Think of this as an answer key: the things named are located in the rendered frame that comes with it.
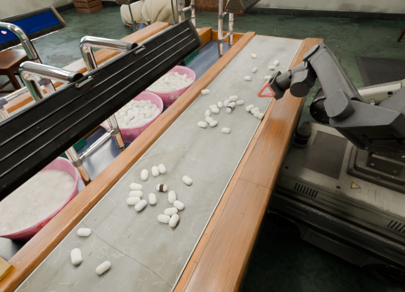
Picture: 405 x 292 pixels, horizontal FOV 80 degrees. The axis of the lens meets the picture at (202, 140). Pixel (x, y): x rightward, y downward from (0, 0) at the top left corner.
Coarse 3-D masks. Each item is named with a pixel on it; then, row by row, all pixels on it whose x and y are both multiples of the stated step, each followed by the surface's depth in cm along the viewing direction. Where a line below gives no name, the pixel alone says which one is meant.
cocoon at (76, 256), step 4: (76, 248) 55; (72, 252) 54; (76, 252) 54; (80, 252) 55; (72, 256) 53; (76, 256) 53; (80, 256) 54; (72, 260) 53; (76, 260) 53; (80, 260) 53; (76, 264) 53
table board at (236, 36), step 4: (196, 28) 178; (200, 28) 178; (212, 32) 173; (216, 32) 172; (224, 32) 169; (212, 36) 175; (216, 36) 174; (236, 36) 167; (240, 36) 166; (268, 36) 159; (224, 40) 173; (236, 40) 169
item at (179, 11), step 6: (192, 0) 135; (180, 6) 126; (192, 6) 137; (180, 12) 128; (192, 12) 140; (180, 18) 129; (192, 18) 142; (198, 48) 155; (192, 54) 151; (186, 60) 146
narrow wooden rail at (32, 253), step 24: (240, 48) 140; (216, 72) 117; (192, 96) 101; (168, 120) 89; (144, 144) 79; (120, 168) 72; (96, 192) 66; (72, 216) 60; (48, 240) 56; (24, 264) 52; (0, 288) 48
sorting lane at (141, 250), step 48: (288, 48) 141; (240, 96) 104; (192, 144) 82; (240, 144) 81; (144, 192) 68; (192, 192) 67; (96, 240) 58; (144, 240) 57; (192, 240) 57; (48, 288) 50; (96, 288) 50; (144, 288) 50
